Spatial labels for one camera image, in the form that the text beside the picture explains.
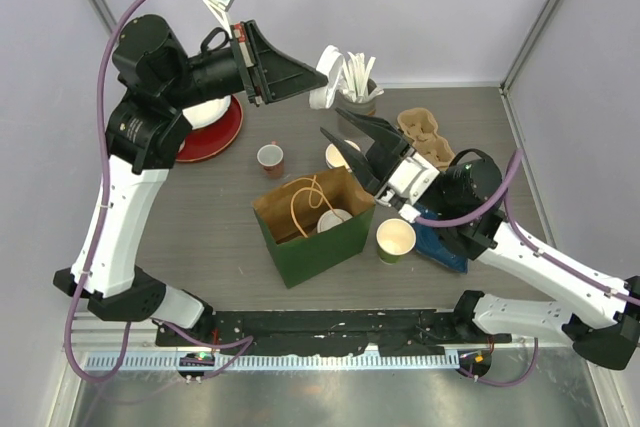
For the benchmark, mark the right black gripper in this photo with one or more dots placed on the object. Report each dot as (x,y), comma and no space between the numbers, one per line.
(390,145)

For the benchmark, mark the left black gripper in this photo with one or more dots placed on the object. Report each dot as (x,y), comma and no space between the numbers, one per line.
(278,75)

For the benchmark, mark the stack of green paper cups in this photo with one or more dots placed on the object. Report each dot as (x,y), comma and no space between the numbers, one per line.
(334,159)

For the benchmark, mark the white cup lid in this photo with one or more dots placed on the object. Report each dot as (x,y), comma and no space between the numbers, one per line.
(330,65)
(331,219)

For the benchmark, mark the green paper bag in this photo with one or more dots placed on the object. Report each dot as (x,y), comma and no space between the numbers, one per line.
(288,216)

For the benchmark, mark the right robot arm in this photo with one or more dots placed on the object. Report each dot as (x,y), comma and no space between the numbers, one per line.
(467,205)

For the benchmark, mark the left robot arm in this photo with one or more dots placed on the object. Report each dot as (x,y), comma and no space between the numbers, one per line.
(143,138)

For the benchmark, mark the cardboard cup carrier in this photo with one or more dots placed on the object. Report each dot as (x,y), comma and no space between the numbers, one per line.
(421,128)

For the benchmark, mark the grey straw holder cup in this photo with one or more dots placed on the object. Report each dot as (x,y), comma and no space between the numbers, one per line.
(366,108)

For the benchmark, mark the white wrapped straws bundle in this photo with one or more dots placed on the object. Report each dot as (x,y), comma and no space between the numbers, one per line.
(354,79)

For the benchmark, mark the white paper plate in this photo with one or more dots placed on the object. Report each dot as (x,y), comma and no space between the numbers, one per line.
(207,113)

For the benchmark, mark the blue leaf-shaped dish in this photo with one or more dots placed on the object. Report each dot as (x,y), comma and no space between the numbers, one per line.
(429,245)

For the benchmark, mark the red round tray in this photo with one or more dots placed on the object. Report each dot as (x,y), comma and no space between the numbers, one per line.
(203,144)

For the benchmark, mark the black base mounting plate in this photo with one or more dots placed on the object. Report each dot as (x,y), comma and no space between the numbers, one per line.
(329,333)

